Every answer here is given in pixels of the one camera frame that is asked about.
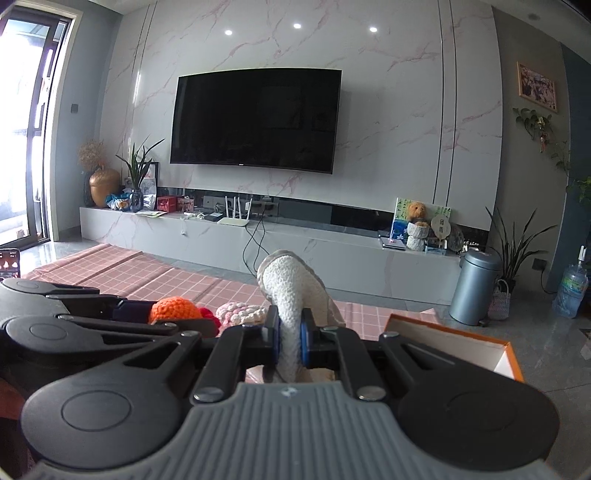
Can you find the framed wall picture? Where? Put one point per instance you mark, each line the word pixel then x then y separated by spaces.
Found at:
pixel 537 87

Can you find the green plant in glass vase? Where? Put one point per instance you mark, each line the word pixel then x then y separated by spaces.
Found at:
pixel 135 201

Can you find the white router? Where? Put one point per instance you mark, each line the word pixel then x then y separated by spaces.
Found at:
pixel 233 221

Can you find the tall potted plant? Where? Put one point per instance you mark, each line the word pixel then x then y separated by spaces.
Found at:
pixel 510 258

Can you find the orange crochet ball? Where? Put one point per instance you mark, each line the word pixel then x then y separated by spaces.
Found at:
pixel 175 309

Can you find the brown teddy bear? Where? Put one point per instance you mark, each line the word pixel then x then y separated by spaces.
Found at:
pixel 418 211

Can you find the sheet of paper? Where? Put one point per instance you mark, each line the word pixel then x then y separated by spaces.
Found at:
pixel 150 213

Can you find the woven basket bag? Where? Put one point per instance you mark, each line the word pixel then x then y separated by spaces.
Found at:
pixel 499 307

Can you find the small black box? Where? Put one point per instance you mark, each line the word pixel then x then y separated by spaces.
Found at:
pixel 213 216

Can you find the framed photo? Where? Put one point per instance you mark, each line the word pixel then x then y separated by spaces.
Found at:
pixel 150 173

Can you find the gold vase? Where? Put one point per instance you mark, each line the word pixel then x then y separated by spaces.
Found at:
pixel 105 187

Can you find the wall-mounted black television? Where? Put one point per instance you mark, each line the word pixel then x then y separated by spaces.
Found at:
pixel 254 120

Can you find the small blue box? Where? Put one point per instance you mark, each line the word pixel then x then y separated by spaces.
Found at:
pixel 436 250

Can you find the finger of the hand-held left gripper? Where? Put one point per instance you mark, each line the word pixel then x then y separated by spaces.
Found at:
pixel 129 311
pixel 138 328

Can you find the grey pedal trash can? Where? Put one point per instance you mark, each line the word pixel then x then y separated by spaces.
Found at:
pixel 473 290

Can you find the black smartphone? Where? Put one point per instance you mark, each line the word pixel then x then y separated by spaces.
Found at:
pixel 9 264

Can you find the wall socket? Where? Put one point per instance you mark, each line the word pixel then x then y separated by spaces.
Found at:
pixel 539 264

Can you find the marble TV console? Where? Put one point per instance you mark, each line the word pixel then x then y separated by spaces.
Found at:
pixel 323 258

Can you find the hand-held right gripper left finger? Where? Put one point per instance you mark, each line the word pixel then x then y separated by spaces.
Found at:
pixel 277 341

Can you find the round hand fan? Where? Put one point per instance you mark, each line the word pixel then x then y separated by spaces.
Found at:
pixel 440 226

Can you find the large water bottle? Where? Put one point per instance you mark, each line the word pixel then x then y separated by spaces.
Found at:
pixel 570 290

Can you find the white knitted sock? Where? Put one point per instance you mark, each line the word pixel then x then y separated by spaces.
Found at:
pixel 291 286

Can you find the pink checked cloth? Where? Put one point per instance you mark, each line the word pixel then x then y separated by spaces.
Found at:
pixel 138 277

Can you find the green and blue painting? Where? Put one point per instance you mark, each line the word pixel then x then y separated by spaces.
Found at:
pixel 399 226

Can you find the white knitted pot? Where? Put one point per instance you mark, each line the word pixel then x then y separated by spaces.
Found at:
pixel 417 236

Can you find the red gift box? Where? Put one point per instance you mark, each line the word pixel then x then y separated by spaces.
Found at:
pixel 187 205
pixel 166 204

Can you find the pink and white chunky knit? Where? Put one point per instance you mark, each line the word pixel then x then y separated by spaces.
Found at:
pixel 240 314

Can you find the blue snack bag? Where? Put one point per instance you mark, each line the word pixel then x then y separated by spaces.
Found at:
pixel 117 201

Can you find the glass sliding door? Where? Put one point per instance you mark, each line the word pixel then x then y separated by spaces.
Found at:
pixel 41 138

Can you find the decorative plate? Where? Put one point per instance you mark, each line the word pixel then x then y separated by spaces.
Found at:
pixel 457 237

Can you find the orange and white storage box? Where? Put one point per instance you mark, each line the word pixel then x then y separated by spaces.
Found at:
pixel 461 346

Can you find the hanging ivy sprig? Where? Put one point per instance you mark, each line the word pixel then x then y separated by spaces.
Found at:
pixel 535 122

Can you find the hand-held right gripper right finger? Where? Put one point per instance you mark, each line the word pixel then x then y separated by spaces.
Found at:
pixel 304 341

